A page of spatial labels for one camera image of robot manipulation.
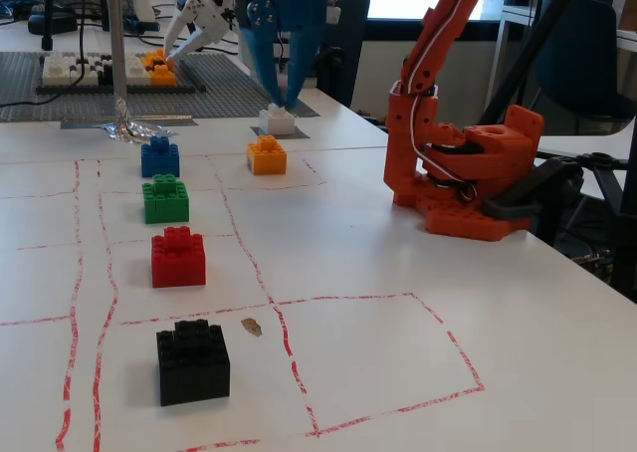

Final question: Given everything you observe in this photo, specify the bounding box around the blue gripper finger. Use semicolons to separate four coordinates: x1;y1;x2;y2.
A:
246;0;287;107
284;27;322;111

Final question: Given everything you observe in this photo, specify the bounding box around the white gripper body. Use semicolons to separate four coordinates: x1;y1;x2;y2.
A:
184;0;239;44

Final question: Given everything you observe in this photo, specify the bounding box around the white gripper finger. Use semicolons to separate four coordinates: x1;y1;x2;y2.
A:
168;27;216;60
163;0;198;51

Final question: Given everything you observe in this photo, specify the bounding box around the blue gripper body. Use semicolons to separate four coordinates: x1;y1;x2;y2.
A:
235;0;330;34

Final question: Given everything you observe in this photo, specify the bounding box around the white lego block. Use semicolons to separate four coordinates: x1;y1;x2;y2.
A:
258;102;296;135

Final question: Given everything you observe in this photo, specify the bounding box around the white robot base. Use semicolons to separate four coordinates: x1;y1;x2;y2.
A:
121;0;161;33

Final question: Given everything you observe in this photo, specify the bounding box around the grey tape marker square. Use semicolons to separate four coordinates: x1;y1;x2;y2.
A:
250;124;311;140

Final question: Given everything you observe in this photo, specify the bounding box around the yellow lego block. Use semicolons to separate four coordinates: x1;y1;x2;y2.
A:
246;134;289;176

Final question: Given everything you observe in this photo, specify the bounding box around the blue lego block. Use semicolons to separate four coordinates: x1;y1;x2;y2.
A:
140;135;181;179

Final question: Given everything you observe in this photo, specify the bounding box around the small green lego block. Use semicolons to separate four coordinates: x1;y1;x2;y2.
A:
141;173;191;225

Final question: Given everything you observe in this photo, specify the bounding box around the red lego block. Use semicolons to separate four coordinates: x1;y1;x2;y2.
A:
150;226;208;290

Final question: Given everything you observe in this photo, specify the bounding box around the black lego block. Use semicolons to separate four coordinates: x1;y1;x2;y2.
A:
155;318;232;407

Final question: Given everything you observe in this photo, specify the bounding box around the dark blue chair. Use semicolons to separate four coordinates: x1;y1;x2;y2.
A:
317;0;372;111

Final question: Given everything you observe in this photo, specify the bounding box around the grey lego baseplate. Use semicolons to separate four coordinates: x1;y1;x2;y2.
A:
0;51;286;123

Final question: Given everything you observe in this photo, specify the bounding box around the metal pole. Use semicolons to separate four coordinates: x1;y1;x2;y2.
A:
106;0;129;124

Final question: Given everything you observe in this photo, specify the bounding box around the dark grey tape strip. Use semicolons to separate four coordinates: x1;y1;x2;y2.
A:
61;114;193;130

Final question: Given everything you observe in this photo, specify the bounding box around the crumpled aluminium foil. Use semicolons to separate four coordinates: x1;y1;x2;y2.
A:
94;96;179;147

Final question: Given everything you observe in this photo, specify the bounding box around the black desk device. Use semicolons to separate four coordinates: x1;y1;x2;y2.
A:
27;13;82;37

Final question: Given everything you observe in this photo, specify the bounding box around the white black orange brick row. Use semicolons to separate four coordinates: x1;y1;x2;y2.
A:
37;48;208;96

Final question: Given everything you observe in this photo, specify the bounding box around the black tripod stand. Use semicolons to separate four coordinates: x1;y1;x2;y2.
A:
477;0;637;294

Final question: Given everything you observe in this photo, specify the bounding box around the black table clamp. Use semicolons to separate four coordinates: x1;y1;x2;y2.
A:
481;155;586;222

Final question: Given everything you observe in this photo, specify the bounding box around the blue office chair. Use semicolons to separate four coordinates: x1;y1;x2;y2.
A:
534;0;637;137

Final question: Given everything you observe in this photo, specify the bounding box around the electronics circuit board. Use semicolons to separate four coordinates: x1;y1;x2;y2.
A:
571;250;614;280

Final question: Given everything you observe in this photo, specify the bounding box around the arm servo cable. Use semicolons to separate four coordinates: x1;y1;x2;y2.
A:
403;0;495;205

